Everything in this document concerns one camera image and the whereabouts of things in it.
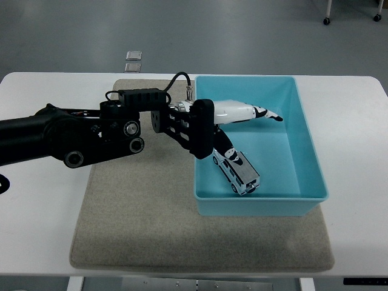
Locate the white toy car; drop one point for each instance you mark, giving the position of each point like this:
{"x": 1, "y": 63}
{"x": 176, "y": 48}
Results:
{"x": 242, "y": 175}

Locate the white table leg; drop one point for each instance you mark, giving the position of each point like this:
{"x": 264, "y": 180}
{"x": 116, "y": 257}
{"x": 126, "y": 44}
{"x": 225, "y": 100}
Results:
{"x": 74, "y": 284}
{"x": 307, "y": 285}

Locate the blue plastic box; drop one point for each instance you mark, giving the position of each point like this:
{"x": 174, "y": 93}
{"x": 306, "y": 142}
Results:
{"x": 272, "y": 157}

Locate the beige fabric mat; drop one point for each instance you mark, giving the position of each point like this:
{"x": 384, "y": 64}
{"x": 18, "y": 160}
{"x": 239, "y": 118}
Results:
{"x": 145, "y": 212}

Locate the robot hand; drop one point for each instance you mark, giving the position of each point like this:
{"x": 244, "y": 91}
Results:
{"x": 230, "y": 112}

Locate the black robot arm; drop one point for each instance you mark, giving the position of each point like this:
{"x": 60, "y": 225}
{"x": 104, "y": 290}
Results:
{"x": 60, "y": 136}

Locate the white cart leg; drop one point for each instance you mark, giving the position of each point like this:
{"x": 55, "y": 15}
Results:
{"x": 328, "y": 9}
{"x": 380, "y": 6}

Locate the black caster wheel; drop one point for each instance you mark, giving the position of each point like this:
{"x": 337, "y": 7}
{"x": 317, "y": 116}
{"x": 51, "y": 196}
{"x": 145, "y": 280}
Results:
{"x": 377, "y": 18}
{"x": 326, "y": 21}

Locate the black table control panel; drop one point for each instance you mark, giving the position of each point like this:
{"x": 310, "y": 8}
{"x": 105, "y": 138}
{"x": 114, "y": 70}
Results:
{"x": 365, "y": 281}

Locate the silver floor socket cover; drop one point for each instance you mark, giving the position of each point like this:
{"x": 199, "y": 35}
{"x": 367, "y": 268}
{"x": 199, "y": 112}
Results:
{"x": 133, "y": 67}
{"x": 134, "y": 55}

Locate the grey metal plate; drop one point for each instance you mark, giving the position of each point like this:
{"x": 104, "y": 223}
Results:
{"x": 197, "y": 285}

